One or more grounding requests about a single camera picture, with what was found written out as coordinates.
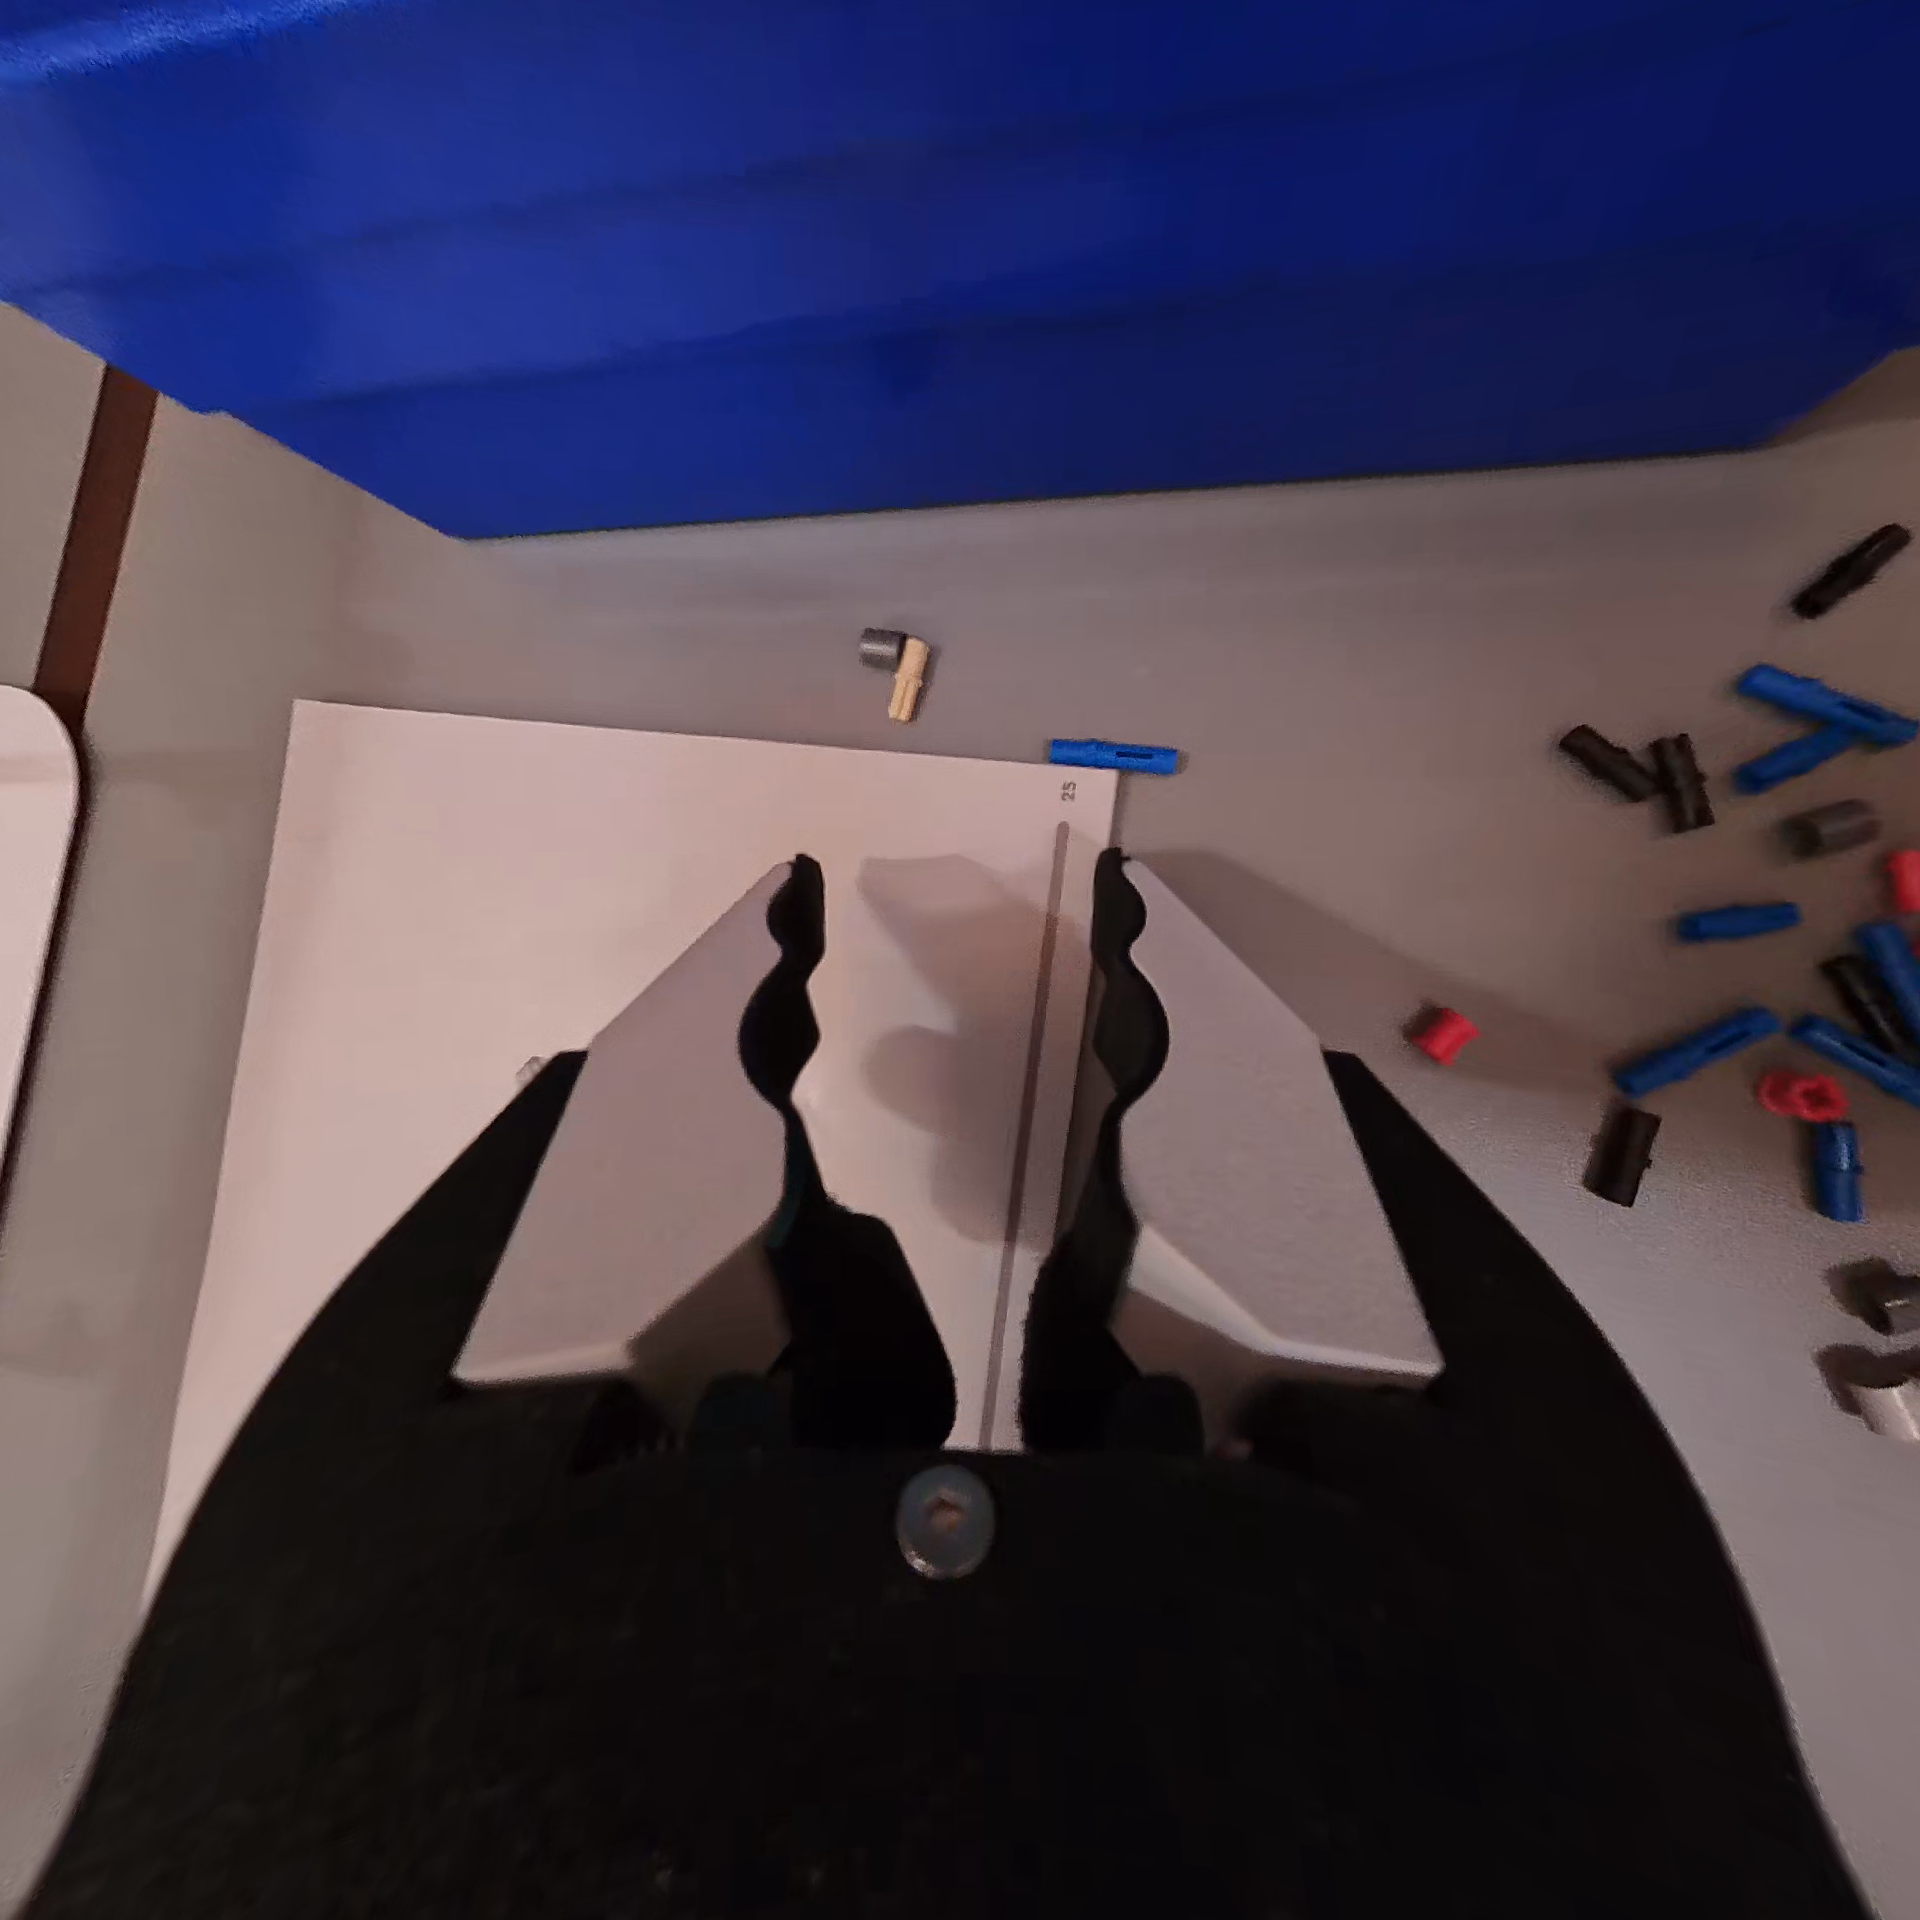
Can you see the red lego pin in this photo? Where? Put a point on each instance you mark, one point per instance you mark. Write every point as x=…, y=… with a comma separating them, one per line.
x=1444, y=1033

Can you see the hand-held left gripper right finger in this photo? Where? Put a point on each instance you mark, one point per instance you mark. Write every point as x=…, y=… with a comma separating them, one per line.
x=1246, y=1171

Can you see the tan lego pin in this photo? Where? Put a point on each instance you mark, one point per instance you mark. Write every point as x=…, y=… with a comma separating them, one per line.
x=910, y=681

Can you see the white desk stand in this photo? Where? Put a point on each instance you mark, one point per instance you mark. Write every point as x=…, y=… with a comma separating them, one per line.
x=31, y=900

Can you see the lego instruction booklet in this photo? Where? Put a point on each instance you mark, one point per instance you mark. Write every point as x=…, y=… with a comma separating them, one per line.
x=524, y=900

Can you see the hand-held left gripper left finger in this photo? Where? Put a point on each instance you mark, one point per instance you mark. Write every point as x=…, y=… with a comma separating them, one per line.
x=630, y=1200

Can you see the pile of lego pins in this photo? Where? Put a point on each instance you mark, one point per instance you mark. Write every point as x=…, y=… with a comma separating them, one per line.
x=1695, y=1051

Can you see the blue plastic bin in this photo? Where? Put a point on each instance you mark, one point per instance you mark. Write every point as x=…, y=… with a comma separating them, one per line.
x=899, y=227

